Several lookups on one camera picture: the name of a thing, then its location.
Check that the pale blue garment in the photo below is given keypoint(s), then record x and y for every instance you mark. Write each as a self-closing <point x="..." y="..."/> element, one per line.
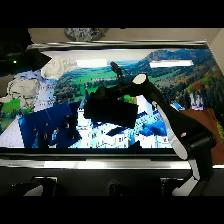
<point x="31" y="76"/>

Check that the black T-shirt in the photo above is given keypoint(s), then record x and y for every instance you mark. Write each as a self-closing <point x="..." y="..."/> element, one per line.
<point x="111" y="110"/>

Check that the black garment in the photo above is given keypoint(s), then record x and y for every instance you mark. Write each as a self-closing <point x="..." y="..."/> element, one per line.
<point x="13" y="36"/>

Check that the silver frame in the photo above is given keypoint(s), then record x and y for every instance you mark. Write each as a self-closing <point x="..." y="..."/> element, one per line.
<point x="100" y="164"/>

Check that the brown garment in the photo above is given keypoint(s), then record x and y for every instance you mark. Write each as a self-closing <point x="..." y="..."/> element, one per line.
<point x="206" y="123"/>

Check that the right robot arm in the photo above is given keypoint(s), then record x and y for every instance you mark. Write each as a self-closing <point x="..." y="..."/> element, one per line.
<point x="180" y="126"/>

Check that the white grey garment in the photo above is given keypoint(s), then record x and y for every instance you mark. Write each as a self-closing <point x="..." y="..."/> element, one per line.
<point x="23" y="90"/>

